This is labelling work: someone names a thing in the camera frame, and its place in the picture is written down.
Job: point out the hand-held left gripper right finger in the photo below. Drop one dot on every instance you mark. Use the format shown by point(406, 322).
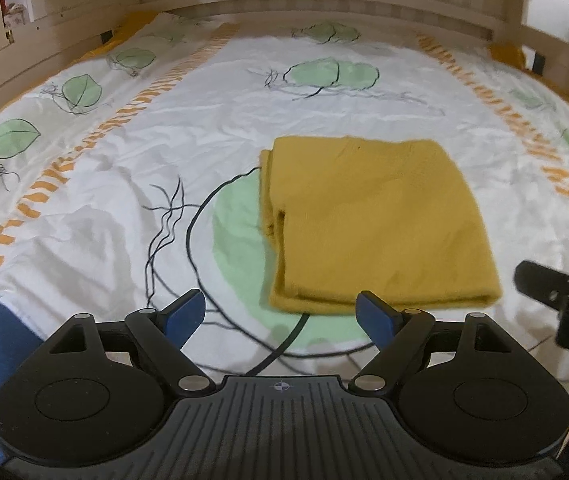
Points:
point(377, 316)

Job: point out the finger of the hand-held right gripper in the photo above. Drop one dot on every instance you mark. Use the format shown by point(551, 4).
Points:
point(539, 277)

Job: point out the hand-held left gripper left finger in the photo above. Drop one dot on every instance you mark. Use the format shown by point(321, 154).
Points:
point(184, 316)

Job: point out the mustard yellow knit garment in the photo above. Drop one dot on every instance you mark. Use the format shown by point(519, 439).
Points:
point(369, 215)

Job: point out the white leaf-print blanket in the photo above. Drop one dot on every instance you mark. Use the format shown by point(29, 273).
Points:
point(129, 160)

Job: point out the mustard yellow bed sheet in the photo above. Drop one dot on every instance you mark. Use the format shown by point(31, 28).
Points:
point(506, 54)

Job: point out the white patterned object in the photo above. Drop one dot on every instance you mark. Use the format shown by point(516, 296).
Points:
point(14, 12)

